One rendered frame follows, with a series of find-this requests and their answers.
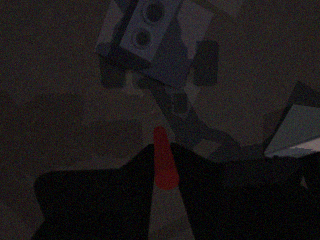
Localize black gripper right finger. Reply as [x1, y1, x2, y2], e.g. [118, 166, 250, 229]
[170, 143, 305, 240]

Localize red peg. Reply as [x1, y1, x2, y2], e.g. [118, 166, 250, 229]
[153, 126, 180, 190]

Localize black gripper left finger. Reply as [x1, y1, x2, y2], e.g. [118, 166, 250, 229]
[33, 144, 155, 240]

